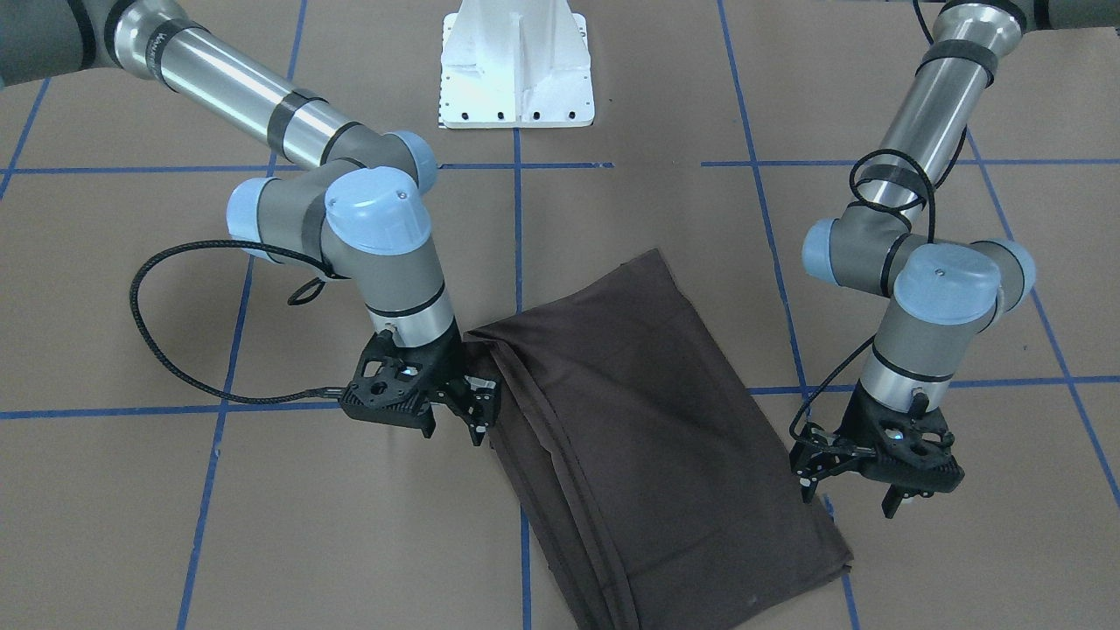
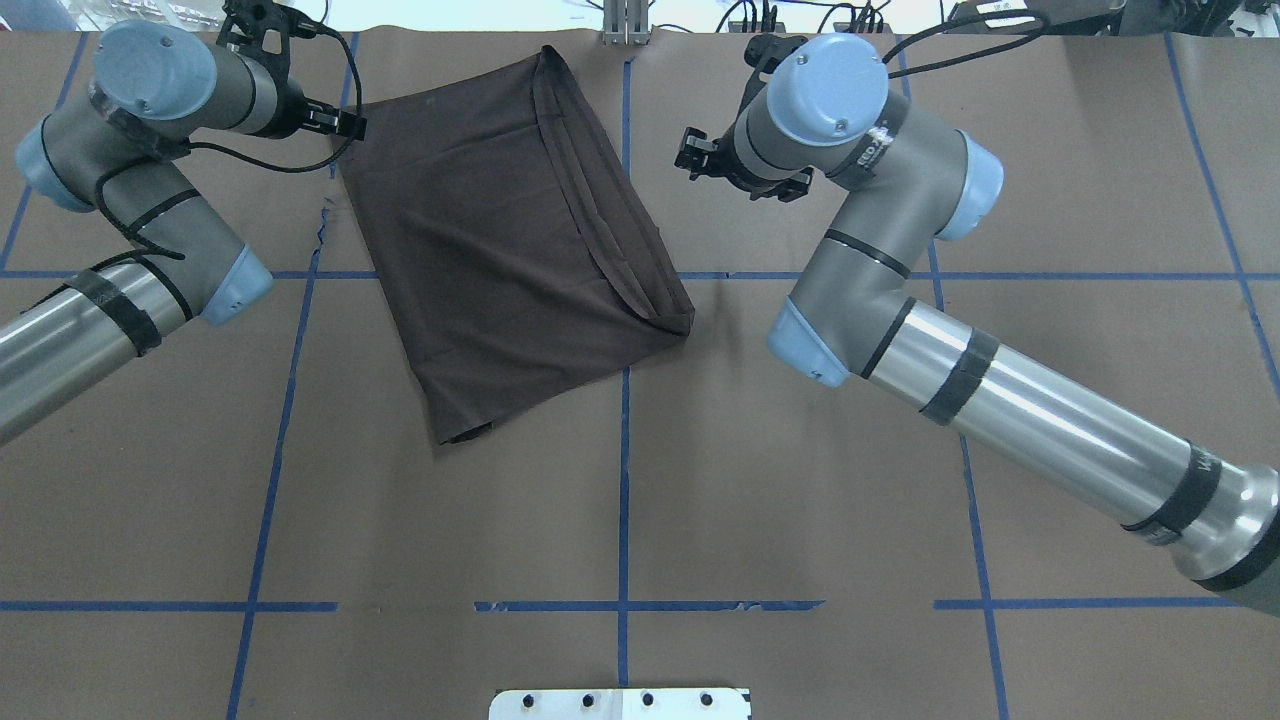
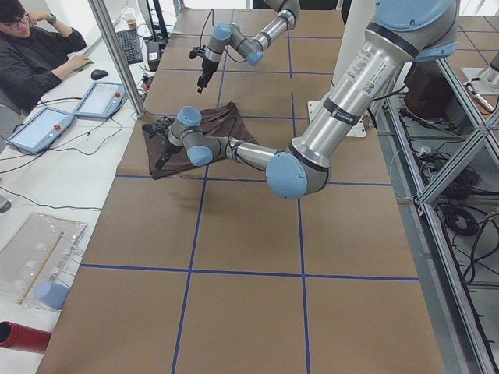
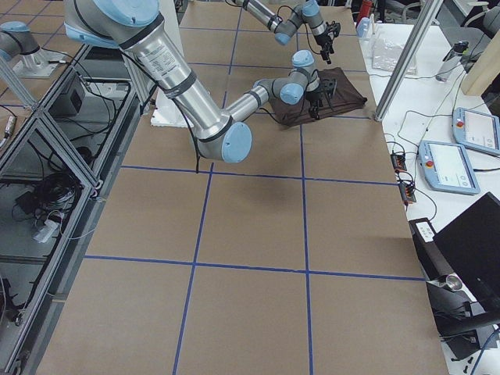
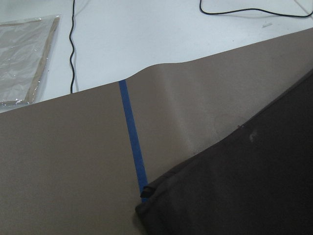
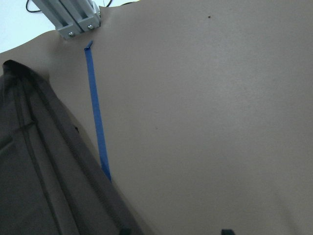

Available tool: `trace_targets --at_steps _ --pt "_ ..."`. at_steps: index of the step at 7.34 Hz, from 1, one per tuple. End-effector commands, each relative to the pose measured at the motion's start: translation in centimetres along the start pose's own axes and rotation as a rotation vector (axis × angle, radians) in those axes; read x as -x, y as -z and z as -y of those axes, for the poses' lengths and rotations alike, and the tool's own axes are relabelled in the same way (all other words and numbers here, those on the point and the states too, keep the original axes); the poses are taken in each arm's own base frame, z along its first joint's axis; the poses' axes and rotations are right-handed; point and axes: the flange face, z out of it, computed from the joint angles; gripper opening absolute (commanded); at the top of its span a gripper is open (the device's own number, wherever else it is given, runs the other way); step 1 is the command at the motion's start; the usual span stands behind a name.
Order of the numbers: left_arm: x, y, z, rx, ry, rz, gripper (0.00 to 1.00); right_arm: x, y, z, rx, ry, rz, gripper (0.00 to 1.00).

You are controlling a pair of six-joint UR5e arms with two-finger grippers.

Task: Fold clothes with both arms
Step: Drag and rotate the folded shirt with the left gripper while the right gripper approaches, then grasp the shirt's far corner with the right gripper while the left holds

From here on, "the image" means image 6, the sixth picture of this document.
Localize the aluminium frame post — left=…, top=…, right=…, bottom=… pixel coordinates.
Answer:
left=33, top=0, right=101, bottom=39

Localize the brown t-shirt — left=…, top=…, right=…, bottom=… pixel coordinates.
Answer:
left=0, top=60, right=142, bottom=235

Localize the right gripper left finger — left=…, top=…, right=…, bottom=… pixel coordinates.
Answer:
left=119, top=228, right=132, bottom=235

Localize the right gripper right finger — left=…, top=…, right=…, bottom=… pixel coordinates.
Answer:
left=221, top=229, right=234, bottom=235

